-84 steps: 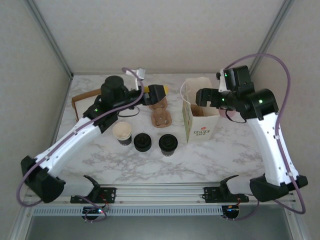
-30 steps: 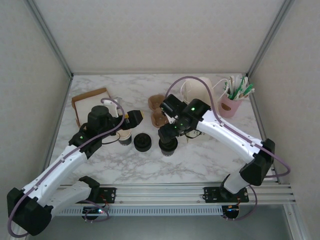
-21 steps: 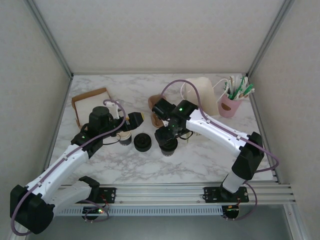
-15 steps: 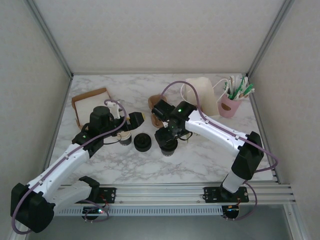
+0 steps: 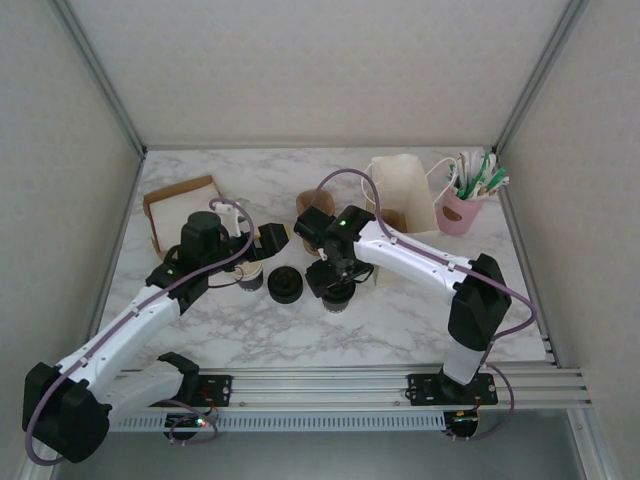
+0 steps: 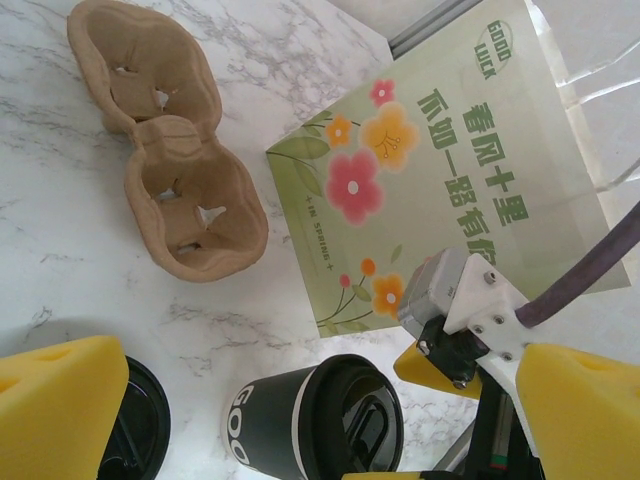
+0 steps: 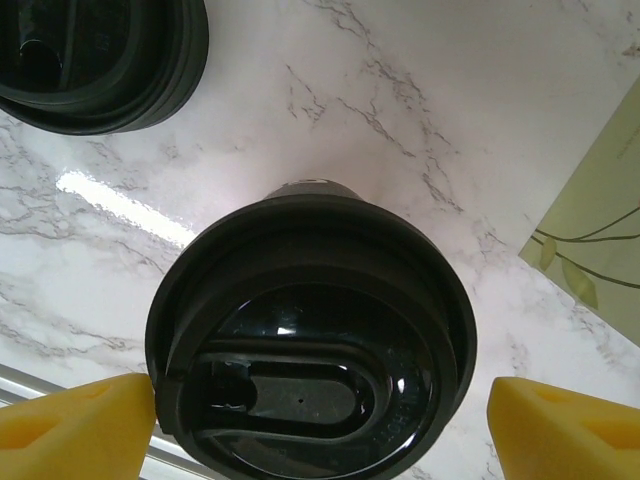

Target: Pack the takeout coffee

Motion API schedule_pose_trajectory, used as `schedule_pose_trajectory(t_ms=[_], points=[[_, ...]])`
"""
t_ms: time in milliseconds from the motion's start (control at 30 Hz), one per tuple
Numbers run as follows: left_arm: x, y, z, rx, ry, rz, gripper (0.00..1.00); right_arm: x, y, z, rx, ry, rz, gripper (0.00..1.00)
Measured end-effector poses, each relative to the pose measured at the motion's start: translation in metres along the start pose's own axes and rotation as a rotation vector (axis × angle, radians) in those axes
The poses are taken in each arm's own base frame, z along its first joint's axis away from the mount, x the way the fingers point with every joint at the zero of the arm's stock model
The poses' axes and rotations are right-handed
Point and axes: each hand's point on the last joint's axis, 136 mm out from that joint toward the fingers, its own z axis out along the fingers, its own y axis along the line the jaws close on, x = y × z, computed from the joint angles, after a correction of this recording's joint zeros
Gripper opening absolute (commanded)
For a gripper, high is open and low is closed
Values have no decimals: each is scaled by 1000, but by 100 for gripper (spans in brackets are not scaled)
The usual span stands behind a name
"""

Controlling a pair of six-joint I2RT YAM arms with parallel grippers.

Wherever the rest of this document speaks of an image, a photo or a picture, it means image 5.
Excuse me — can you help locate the aluminium table back rail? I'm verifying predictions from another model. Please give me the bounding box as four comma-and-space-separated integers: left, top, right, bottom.
143, 144, 496, 152

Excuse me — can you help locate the grey slotted cable duct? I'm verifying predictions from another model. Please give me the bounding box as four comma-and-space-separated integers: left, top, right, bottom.
107, 412, 447, 432

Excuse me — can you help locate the pink stick holder cup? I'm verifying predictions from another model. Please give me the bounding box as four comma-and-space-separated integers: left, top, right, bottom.
433, 187, 487, 236

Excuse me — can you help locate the white paper napkin stack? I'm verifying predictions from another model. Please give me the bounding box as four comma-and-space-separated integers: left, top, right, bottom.
149, 185, 221, 249

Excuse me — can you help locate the brown cardboard napkin box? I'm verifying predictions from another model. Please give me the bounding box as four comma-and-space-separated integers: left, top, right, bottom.
142, 174, 224, 261

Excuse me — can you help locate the aluminium mounting rail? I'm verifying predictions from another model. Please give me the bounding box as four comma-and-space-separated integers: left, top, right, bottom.
47, 367, 594, 414

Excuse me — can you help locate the aluminium frame post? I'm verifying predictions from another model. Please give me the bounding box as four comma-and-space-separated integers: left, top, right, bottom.
49, 0, 147, 157
491, 0, 592, 155

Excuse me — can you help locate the small circuit board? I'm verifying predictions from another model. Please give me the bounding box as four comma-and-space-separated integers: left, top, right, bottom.
452, 409, 482, 432
166, 413, 207, 431

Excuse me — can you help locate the cream printed paper bag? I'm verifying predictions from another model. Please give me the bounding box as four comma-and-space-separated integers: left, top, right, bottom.
360, 154, 459, 236

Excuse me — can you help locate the black paper coffee cup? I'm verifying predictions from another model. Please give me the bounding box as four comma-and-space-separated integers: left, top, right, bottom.
321, 294, 356, 315
237, 269, 265, 293

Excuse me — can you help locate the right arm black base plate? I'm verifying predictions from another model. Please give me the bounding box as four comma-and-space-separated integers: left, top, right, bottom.
407, 372, 497, 407

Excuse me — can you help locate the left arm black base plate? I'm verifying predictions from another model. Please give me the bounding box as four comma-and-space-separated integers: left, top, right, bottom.
139, 373, 235, 409

